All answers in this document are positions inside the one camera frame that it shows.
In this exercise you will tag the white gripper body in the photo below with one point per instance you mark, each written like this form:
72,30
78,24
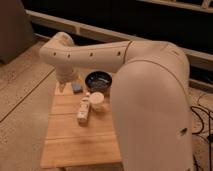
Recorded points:
66,77

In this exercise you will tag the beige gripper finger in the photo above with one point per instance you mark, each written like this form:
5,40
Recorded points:
61,87
78,78

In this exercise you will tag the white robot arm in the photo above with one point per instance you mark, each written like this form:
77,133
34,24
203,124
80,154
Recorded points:
148,96

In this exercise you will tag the blue sponge block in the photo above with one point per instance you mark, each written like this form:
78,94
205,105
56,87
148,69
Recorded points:
76,87

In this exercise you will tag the dark blue bowl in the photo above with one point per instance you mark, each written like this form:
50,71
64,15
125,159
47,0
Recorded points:
98,81

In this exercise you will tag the white cup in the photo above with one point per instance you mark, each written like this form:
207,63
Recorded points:
96,100

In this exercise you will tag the wooden board table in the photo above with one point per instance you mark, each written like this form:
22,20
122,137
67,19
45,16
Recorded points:
69,144

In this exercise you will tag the grey cabinet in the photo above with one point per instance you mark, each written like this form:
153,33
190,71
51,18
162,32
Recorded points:
16,32

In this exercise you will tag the white window rail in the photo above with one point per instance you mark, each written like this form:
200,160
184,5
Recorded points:
197,59

